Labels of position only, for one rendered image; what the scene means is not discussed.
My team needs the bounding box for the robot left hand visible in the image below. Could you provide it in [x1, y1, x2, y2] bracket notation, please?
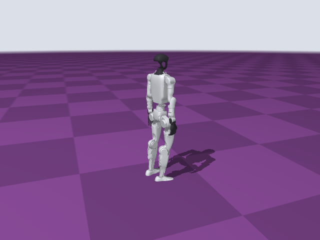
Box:
[147, 109, 153, 126]

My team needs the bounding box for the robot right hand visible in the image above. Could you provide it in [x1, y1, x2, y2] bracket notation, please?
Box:
[168, 118, 177, 136]

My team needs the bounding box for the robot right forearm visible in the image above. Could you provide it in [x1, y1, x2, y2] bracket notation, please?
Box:
[168, 97, 176, 122]

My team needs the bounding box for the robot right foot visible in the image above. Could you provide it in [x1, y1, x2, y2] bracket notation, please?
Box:
[155, 175, 174, 182]

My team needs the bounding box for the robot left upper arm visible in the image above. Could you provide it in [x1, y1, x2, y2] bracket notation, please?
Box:
[146, 73, 152, 98]

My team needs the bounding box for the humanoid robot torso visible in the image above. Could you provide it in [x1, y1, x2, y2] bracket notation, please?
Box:
[150, 71, 170, 122]

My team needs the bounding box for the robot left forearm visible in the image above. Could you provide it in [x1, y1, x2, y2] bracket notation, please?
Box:
[146, 95, 153, 113]

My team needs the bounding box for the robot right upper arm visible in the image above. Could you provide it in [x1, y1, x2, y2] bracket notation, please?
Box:
[165, 76, 176, 104]

